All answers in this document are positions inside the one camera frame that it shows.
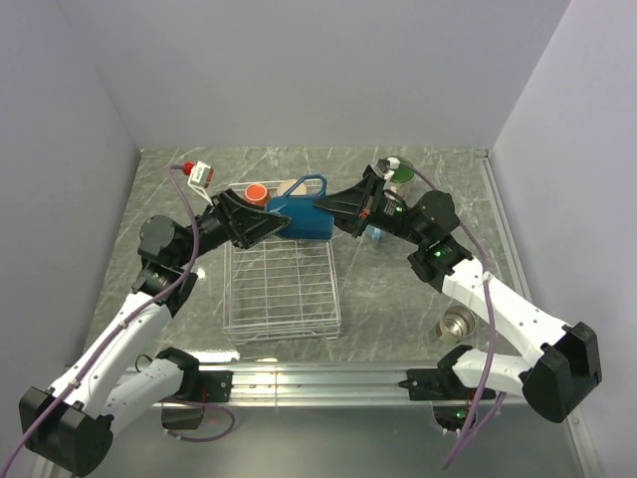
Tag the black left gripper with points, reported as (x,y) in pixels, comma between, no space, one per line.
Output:
(245,223)

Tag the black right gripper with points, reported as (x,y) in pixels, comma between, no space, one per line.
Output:
(355,208)

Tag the orange mug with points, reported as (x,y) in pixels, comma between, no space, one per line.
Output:
(257,194)

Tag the dark blue mug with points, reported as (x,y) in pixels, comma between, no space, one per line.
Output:
(308,223)

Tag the light blue mug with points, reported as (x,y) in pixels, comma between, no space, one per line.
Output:
(373,233)

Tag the beige tall printed mug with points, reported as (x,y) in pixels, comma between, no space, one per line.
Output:
(290,184)

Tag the cream mug green inside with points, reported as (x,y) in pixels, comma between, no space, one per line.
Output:
(403,175)

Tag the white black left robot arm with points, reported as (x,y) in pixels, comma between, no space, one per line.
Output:
(73,422)

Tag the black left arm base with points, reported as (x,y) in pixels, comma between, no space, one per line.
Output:
(186,410)

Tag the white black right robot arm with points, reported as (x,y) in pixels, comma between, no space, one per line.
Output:
(557,364)

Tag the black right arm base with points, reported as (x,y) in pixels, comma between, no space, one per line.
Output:
(451,400)

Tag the stainless steel cup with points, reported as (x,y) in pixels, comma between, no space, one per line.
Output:
(456,325)

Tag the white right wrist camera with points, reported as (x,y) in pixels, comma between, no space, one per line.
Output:
(387,167)

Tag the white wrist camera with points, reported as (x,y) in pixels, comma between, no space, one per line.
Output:
(387,167)
(199,176)

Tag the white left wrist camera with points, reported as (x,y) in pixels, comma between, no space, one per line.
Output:
(199,176)

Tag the white wire dish rack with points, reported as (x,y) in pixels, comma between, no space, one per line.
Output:
(281,289)

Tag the aluminium mounting rail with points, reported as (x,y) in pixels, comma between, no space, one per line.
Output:
(348,420)

